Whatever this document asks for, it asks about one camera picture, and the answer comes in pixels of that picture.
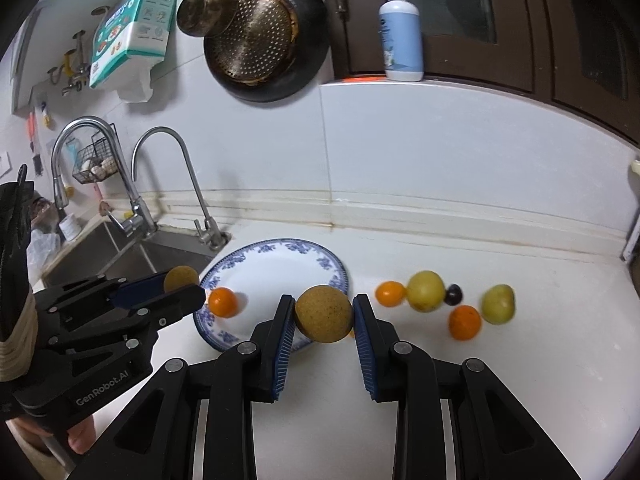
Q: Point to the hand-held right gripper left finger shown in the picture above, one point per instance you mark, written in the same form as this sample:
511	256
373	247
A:
286	340

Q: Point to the dark purple plum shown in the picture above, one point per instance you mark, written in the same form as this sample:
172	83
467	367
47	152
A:
453	294

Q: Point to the thin chrome water faucet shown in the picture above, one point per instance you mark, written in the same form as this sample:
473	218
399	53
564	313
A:
192	175

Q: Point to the yellow plum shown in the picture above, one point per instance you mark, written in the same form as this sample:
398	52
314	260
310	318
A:
497	303

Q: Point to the white wall socket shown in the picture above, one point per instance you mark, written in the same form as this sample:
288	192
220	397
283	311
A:
4	164

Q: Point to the brown longan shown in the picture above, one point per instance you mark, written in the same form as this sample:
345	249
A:
181	276
322	314

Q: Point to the blue patterned white plate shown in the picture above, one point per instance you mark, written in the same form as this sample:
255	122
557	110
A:
280	270

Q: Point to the clear plastic bag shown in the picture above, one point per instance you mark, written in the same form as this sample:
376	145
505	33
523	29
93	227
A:
44	252

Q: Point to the tall chrome kitchen faucet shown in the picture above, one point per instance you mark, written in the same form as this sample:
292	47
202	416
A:
82	122

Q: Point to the orange tangerine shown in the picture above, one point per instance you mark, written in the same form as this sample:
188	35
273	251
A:
222	302
464	322

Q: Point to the green apple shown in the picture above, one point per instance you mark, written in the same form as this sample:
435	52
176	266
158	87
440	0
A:
425	291

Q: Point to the white blue soap dispenser bottle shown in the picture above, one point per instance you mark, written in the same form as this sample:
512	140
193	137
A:
400	35

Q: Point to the small white cup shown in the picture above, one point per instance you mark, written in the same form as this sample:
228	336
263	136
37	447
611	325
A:
70	227

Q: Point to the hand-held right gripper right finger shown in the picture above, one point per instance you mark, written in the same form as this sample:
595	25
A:
362	345

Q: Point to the stainless steel sink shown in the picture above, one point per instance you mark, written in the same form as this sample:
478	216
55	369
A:
100	255

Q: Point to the person's left hand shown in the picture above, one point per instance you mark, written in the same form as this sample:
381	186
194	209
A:
82	435

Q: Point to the black frying pan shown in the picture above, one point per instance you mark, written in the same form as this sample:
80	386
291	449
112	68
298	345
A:
312	60

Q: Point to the brass wall hook rack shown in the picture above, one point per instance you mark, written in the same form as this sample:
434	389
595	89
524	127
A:
77	60

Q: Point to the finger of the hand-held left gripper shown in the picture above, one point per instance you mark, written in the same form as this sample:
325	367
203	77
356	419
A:
175	302
135	292

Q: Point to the metal pot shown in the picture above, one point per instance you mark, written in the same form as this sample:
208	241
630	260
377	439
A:
42	212

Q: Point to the green white tissue pack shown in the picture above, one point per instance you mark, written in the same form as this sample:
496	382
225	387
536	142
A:
130	25

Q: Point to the white garlic bulb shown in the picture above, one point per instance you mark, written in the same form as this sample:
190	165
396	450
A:
88	165
106	162

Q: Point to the gold metal colander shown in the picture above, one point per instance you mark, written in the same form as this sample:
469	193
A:
255	40

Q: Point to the pink sink tool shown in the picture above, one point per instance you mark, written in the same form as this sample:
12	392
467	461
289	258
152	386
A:
104	205

